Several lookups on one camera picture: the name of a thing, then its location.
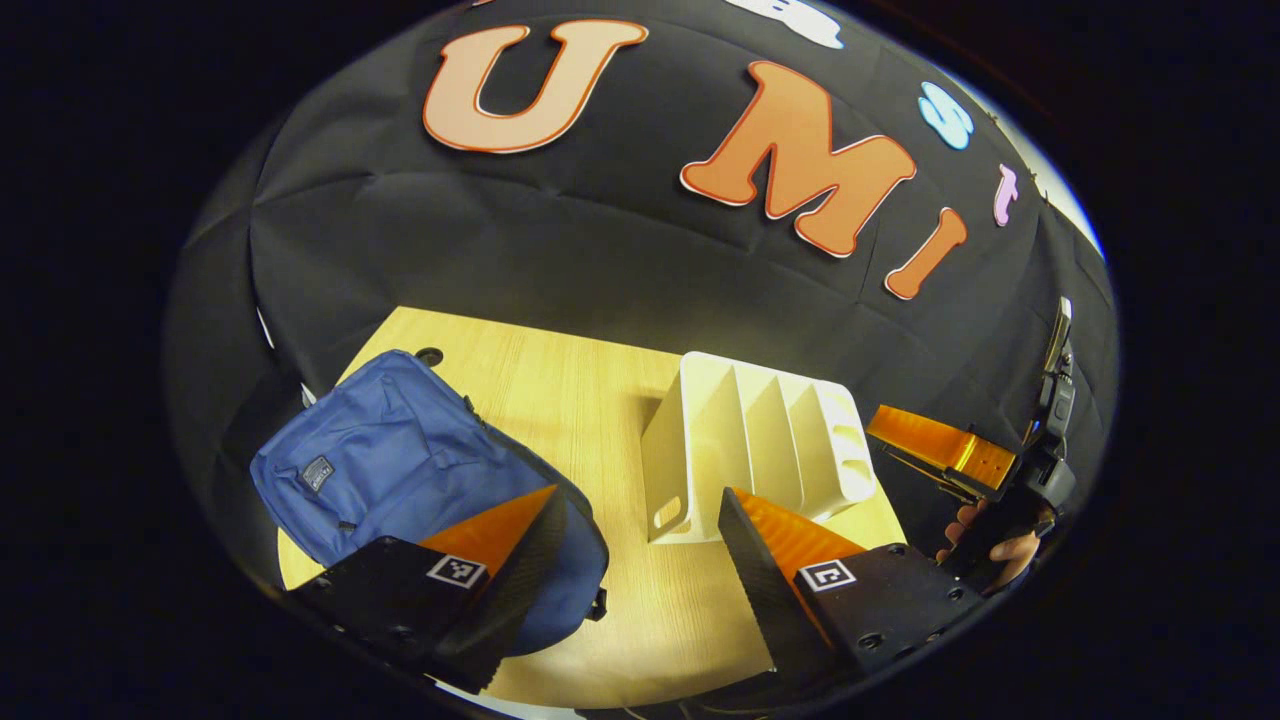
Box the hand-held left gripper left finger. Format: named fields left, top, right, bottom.
left=285, top=484, right=571, bottom=696

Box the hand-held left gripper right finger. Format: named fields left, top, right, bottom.
left=717, top=487, right=986, bottom=686

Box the white bookshelf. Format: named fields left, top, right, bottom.
left=640, top=350, right=879, bottom=546

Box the blue schoolbag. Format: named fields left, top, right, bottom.
left=250, top=348, right=611, bottom=658

